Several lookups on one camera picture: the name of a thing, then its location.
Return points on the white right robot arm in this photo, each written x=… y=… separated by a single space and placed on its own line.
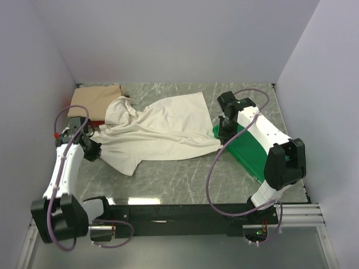
x=285 y=157

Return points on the folded beige t shirt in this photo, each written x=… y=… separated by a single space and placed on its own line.
x=86 y=95

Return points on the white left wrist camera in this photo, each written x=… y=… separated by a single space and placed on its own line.
x=58 y=134

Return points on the green plastic tray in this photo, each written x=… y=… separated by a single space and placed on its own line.
x=250 y=154

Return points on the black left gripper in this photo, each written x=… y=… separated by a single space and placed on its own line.
x=95 y=153

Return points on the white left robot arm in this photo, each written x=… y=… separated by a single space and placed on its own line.
x=58 y=214

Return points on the folded red t shirt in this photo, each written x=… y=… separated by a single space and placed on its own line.
x=98 y=122

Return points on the white t shirt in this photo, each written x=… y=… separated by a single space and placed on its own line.
x=174 y=128

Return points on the black base beam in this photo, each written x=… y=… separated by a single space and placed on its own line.
x=176 y=220

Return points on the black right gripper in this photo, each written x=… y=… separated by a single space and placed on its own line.
x=225 y=137

